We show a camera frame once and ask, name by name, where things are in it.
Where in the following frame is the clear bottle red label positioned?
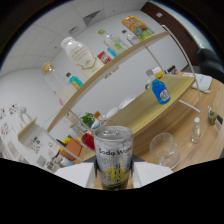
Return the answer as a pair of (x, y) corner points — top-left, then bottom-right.
(191, 116), (202, 145)

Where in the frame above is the red and white carton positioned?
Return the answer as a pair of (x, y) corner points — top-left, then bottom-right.
(96, 50), (113, 65)

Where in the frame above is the ceiling air vent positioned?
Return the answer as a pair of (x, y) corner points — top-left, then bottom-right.
(82, 9), (102, 27)

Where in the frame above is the brown door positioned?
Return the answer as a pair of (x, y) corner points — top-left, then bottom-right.
(140, 1), (209, 54)

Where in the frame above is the large white bottle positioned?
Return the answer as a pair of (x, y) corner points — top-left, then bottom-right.
(60, 36), (105, 80)

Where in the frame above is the blue liquid bottle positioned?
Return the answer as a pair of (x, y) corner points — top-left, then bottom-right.
(145, 68), (172, 105)

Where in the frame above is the yellow colourful can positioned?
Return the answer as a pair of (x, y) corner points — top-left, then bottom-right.
(121, 15), (156, 41)

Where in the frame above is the glass jar with cork lid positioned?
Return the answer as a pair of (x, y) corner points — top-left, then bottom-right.
(40, 61), (78, 105)

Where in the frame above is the white figurine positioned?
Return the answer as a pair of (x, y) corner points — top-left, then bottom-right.
(18, 106), (33, 123)

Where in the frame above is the clear glass cup with ice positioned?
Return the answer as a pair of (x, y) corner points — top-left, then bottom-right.
(148, 132), (181, 169)

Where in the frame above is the black armchair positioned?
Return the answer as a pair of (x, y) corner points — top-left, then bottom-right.
(195, 48), (224, 84)

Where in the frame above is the small glass of mint leaves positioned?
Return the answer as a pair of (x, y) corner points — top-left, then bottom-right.
(207, 105), (218, 126)

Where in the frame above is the wooden wall shelf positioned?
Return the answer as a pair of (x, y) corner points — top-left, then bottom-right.
(17, 117), (38, 141)

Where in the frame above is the clear bottle green cap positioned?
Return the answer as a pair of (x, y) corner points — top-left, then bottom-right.
(97, 29), (127, 53)

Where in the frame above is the small clear bottle blue cap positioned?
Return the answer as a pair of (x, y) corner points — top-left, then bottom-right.
(121, 29), (141, 46)

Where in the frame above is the small teal bottle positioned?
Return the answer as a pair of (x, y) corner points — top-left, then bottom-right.
(65, 72), (84, 90)

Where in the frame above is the clear bottle orange cap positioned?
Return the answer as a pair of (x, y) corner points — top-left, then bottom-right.
(89, 111), (103, 131)

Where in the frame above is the white metal wooden shelf rack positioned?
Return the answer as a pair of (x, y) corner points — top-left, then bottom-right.
(40, 23), (204, 163)

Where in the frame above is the green potted plant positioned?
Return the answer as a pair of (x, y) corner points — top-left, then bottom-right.
(80, 112), (96, 128)

